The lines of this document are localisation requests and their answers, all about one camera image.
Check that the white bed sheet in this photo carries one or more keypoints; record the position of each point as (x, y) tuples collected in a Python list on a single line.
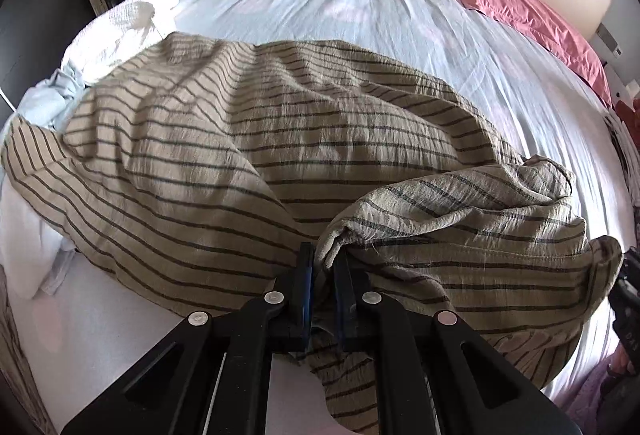
[(79, 339)]

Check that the beige striped button shirt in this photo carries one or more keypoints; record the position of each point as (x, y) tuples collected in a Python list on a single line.
[(193, 172)]

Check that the rust red folded garment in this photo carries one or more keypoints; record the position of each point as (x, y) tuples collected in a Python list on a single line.
[(629, 115)]

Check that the white crumpled clothes pile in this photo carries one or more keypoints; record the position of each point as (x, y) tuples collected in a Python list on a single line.
[(34, 256)]

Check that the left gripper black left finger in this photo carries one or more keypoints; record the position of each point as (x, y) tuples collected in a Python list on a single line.
[(301, 297)]

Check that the wall switch panel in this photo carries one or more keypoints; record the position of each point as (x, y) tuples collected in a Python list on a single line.
[(609, 40)]

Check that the pink pillow right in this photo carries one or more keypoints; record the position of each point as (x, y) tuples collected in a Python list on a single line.
[(540, 23)]

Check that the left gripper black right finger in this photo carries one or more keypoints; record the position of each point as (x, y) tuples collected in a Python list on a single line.
[(346, 287)]

